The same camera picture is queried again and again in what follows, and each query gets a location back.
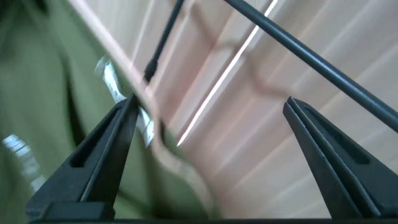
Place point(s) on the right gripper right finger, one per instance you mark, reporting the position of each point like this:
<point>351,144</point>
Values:
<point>348,168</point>

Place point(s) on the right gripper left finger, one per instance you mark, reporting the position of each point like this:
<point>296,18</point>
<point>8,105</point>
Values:
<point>77,180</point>

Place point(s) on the green long-sleeved shirt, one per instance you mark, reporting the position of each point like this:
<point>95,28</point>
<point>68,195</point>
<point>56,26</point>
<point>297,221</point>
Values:
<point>37,77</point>

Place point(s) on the pink clothes hanger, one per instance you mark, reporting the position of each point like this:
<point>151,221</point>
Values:
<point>109,45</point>

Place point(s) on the black clothes rack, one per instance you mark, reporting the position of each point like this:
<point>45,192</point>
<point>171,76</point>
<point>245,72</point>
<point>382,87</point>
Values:
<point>311,56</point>

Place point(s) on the beige curtain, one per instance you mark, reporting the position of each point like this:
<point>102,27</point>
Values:
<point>264,155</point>

